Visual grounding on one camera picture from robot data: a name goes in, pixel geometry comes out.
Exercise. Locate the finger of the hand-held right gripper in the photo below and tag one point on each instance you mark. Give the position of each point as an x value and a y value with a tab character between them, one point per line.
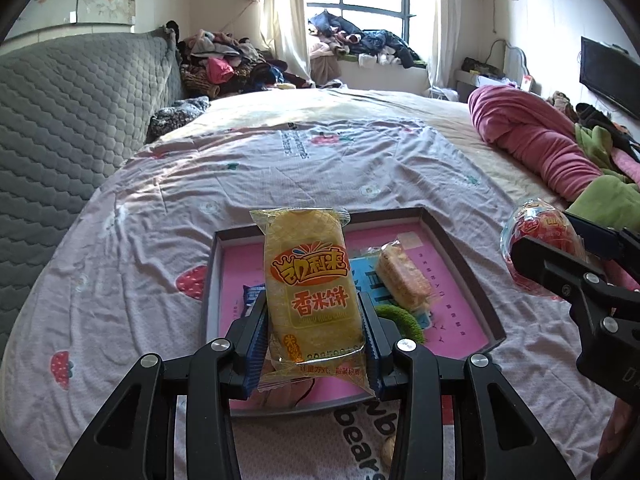
595	237
550	265

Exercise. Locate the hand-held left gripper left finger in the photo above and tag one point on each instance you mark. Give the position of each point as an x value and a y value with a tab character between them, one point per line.
257	345

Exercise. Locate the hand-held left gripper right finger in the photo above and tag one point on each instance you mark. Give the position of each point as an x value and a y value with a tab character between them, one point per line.
372	345

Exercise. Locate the red yellow snack packet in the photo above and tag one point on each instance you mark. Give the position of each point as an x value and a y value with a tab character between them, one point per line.
540	225

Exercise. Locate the blue snack packet with barcode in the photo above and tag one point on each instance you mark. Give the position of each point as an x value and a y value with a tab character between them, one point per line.
252	297

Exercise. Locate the clear rice cracker packet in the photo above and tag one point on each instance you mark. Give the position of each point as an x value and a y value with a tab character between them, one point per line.
402	275

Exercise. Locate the dark box tray pink bottom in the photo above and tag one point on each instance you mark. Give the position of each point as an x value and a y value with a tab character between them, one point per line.
235	270

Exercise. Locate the yellow rice cracker packet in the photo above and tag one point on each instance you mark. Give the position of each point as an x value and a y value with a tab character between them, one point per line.
310	285

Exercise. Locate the green fuzzy object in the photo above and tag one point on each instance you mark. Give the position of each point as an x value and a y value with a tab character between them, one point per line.
405	322

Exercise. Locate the green cloth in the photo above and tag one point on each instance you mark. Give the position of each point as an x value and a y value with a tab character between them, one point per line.
610	200

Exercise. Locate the white lettered blanket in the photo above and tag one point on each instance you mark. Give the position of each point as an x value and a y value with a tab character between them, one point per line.
360	430

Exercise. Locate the beige round snack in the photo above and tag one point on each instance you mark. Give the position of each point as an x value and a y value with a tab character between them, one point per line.
387	452

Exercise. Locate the black garment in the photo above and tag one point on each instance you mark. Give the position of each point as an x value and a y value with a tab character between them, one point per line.
595	117

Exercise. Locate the pink rolled blanket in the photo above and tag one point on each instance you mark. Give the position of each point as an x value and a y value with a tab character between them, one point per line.
530	135

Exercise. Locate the black television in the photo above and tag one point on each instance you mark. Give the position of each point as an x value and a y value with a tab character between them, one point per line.
610	75

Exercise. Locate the strawberry print bedspread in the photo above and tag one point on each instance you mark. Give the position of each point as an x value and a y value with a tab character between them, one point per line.
350	170

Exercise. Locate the white side table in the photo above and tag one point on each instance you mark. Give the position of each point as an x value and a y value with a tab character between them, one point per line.
492	82

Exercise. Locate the dark flat object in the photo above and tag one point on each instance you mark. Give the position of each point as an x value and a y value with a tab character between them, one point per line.
475	65

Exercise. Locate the dark patterned cloth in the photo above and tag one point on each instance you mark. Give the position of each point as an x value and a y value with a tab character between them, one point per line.
175	117

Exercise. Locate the cream curtain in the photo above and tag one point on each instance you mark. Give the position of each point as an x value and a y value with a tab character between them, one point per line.
285	10
447	10

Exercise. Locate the clothes on window sill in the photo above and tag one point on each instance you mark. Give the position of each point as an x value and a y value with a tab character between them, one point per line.
380	42

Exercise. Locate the pale pink cloth bundle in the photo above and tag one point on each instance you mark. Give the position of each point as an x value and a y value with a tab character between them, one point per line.
325	67

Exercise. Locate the pile of mixed clothes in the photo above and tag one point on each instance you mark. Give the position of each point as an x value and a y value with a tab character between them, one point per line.
225	65

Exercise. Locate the grey quilted headboard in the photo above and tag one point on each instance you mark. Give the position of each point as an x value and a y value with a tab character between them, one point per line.
65	125

